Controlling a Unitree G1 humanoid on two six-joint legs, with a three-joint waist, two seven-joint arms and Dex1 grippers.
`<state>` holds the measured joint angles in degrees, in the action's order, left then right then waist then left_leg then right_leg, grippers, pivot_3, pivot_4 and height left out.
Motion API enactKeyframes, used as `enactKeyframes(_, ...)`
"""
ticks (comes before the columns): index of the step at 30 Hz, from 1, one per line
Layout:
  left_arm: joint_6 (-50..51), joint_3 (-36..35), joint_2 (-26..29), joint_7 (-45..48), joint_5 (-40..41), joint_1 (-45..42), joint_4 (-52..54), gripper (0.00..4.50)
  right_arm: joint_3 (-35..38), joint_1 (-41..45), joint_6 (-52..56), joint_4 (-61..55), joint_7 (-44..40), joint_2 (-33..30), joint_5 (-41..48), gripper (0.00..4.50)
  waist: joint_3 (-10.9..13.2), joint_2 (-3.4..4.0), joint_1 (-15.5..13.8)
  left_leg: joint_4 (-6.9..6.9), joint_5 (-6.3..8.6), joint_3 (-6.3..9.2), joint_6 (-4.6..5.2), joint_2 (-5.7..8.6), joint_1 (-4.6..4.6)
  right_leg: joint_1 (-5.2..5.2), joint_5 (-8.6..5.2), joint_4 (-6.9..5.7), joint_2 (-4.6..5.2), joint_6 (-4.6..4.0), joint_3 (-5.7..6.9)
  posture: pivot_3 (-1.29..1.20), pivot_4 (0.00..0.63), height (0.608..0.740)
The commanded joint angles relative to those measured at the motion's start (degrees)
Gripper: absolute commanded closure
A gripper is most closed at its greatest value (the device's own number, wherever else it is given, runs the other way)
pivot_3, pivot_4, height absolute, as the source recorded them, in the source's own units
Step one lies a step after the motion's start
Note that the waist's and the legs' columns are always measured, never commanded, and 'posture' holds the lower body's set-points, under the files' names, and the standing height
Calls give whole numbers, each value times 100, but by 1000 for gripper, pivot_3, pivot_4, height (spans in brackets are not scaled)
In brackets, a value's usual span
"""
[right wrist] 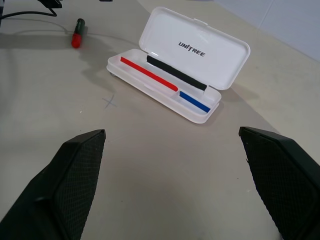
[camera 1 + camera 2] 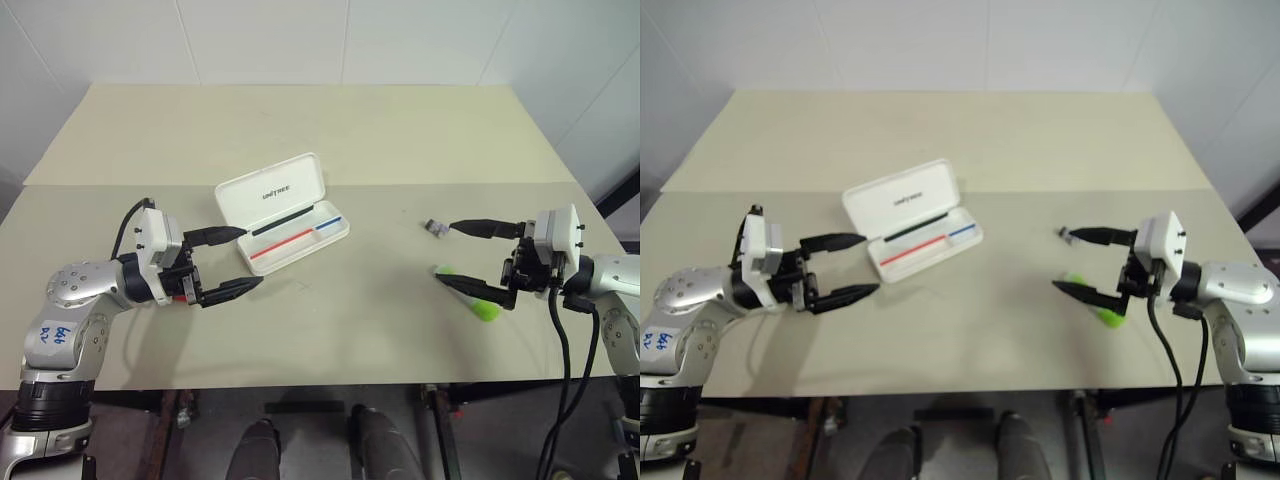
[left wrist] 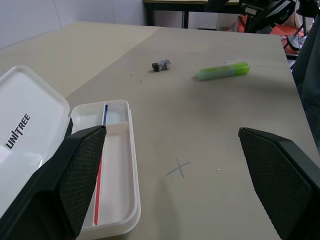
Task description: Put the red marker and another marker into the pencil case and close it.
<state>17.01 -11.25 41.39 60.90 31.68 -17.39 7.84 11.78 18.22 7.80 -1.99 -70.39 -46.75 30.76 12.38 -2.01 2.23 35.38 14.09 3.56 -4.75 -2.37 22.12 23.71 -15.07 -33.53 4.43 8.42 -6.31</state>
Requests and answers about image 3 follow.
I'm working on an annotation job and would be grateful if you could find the orange box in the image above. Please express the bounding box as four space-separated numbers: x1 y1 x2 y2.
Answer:
237 14 305 37

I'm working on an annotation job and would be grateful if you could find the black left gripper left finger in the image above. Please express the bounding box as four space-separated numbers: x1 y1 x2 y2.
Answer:
0 125 107 240

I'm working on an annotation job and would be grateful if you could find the black framed desk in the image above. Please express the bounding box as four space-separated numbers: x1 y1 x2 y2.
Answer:
142 0 248 29

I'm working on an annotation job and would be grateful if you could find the green highlighter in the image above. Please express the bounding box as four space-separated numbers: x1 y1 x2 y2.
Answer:
195 61 250 81

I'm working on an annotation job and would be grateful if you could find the red pen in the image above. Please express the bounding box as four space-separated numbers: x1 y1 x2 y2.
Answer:
93 152 104 226

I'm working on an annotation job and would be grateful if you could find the dark eraser with blue sleeve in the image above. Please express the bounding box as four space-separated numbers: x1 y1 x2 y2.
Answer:
150 58 173 73

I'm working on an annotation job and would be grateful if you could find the black office chair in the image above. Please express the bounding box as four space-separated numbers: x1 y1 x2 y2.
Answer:
237 0 307 55

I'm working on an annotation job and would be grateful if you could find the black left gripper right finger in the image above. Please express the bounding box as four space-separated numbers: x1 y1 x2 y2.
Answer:
238 127 320 240

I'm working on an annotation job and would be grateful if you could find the person in dark trousers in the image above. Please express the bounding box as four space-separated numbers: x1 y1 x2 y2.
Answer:
291 21 320 156

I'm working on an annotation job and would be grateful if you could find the white plastic pencil case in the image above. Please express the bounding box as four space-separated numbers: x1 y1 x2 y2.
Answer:
0 64 142 237

